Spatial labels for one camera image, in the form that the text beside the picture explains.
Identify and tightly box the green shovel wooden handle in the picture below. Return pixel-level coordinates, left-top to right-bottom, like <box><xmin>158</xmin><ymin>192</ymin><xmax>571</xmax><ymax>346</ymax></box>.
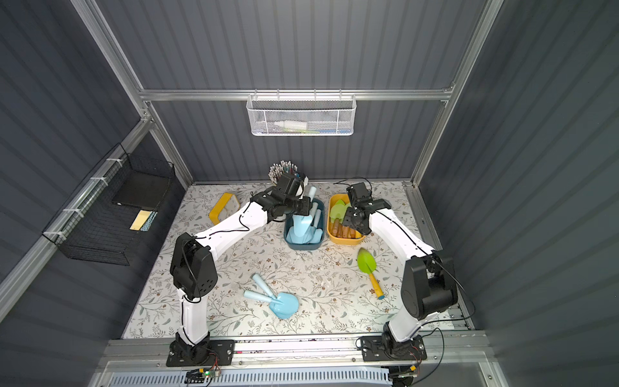
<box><xmin>330</xmin><ymin>199</ymin><xmax>350</xmax><ymax>223</ymax></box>

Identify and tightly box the light blue shovel crossing front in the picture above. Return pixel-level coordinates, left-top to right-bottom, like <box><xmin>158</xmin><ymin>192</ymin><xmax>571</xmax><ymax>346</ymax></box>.
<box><xmin>243</xmin><ymin>290</ymin><xmax>277</xmax><ymax>303</ymax></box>

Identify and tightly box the light blue shovel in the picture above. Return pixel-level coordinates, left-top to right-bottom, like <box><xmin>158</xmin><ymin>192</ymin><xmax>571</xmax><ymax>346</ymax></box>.
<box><xmin>289</xmin><ymin>186</ymin><xmax>318</xmax><ymax>244</ymax></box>
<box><xmin>252</xmin><ymin>273</ymin><xmax>299</xmax><ymax>320</ymax></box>

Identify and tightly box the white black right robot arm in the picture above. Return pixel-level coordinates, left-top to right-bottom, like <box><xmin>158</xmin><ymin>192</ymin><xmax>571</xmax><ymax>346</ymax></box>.
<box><xmin>343</xmin><ymin>182</ymin><xmax>458</xmax><ymax>343</ymax></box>

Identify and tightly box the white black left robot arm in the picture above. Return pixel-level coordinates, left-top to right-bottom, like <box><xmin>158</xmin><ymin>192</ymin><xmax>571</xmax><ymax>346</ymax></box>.
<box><xmin>169</xmin><ymin>173</ymin><xmax>311</xmax><ymax>347</ymax></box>

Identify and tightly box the light blue shovel beside box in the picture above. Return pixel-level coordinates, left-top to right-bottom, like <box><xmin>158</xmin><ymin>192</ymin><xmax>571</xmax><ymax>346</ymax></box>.
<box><xmin>289</xmin><ymin>186</ymin><xmax>318</xmax><ymax>244</ymax></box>

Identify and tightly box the yellow storage box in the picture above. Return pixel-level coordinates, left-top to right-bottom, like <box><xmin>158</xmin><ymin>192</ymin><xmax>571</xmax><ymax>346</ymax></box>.
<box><xmin>327</xmin><ymin>193</ymin><xmax>364</xmax><ymax>246</ymax></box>

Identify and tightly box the teal storage box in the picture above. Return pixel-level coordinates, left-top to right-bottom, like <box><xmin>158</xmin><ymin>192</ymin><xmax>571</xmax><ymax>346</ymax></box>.
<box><xmin>284</xmin><ymin>199</ymin><xmax>326</xmax><ymax>251</ymax></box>

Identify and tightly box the bundle of colored pencils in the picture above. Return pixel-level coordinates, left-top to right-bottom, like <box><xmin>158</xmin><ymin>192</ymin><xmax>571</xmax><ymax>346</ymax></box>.
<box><xmin>269</xmin><ymin>161</ymin><xmax>298</xmax><ymax>185</ymax></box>

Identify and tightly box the white bottle in mesh basket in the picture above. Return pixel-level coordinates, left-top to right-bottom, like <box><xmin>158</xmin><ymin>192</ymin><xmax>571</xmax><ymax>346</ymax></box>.
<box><xmin>273</xmin><ymin>120</ymin><xmax>308</xmax><ymax>132</ymax></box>

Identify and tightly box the black notebook in basket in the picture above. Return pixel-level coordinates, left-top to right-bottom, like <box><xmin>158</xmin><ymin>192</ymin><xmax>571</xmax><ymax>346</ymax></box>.
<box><xmin>112</xmin><ymin>172</ymin><xmax>170</xmax><ymax>211</ymax></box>

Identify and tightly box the yellow sticky note pad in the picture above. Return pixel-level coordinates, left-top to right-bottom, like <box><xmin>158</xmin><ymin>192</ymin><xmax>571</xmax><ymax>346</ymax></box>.
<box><xmin>130</xmin><ymin>210</ymin><xmax>157</xmax><ymax>232</ymax></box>

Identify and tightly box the small green circuit board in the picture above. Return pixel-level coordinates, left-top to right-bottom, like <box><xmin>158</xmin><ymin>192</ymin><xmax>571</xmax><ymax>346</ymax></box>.
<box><xmin>184</xmin><ymin>368</ymin><xmax>221</xmax><ymax>386</ymax></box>

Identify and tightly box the green shovel yellow handle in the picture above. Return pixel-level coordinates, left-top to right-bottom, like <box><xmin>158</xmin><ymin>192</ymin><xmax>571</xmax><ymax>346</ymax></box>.
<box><xmin>357</xmin><ymin>248</ymin><xmax>385</xmax><ymax>300</ymax></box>

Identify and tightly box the white mesh wall basket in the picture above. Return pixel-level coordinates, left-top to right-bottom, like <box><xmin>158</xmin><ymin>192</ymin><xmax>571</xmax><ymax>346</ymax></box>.
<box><xmin>246</xmin><ymin>94</ymin><xmax>357</xmax><ymax>136</ymax></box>

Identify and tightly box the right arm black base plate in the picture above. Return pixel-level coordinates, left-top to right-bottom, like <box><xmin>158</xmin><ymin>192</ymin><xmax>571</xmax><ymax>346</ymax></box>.
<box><xmin>356</xmin><ymin>332</ymin><xmax>427</xmax><ymax>363</ymax></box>

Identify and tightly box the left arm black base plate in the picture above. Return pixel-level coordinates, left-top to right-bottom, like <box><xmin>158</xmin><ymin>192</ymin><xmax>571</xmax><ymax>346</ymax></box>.
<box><xmin>166</xmin><ymin>333</ymin><xmax>235</xmax><ymax>368</ymax></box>

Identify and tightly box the black wire wall basket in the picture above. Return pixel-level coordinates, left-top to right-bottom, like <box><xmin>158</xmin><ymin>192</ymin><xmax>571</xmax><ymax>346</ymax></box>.
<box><xmin>43</xmin><ymin>148</ymin><xmax>182</xmax><ymax>266</ymax></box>

